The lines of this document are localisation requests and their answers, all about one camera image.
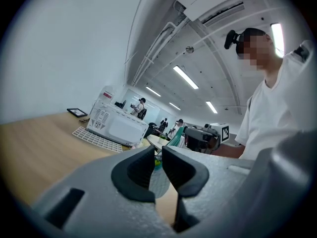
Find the person's white T-shirt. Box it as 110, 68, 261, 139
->
234, 40, 317, 164

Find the artificial flower bouquet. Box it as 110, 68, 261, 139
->
130, 140, 149, 150

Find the black picture frame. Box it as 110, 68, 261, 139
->
66, 108, 88, 119

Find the white air conditioner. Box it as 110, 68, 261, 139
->
175, 0, 245, 25

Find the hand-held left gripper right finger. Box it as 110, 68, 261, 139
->
161, 145, 256, 233

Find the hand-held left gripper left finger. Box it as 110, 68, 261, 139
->
32, 144, 172, 238

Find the person's right forearm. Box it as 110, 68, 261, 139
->
212, 142, 246, 160

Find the person's head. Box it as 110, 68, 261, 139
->
235, 27, 276, 72

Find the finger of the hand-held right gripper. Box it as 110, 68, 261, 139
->
184, 126, 214, 156

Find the white lattice rack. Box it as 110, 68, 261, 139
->
72, 125, 124, 154

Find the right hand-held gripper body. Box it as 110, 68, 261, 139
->
202, 122, 230, 154

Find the black head-mounted camera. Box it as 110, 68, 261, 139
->
223, 29, 242, 51

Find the clear water bottle red label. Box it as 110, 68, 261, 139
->
100, 85, 117, 102

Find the white microwave oven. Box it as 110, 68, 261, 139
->
86, 102, 150, 147

